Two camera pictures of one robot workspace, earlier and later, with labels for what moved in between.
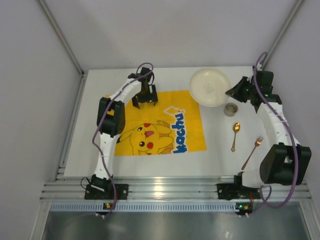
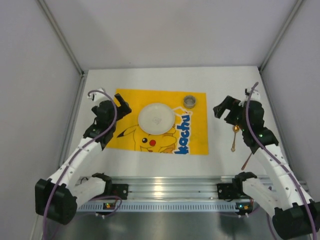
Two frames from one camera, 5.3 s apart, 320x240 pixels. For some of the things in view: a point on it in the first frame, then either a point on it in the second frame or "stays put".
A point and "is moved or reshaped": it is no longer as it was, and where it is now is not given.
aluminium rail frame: (156, 188) stays put
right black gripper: (240, 89) to (227, 113)
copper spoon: (236, 128) stays put
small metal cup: (230, 109) is moved or reshaped
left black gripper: (146, 98) to (120, 108)
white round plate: (208, 87) to (156, 118)
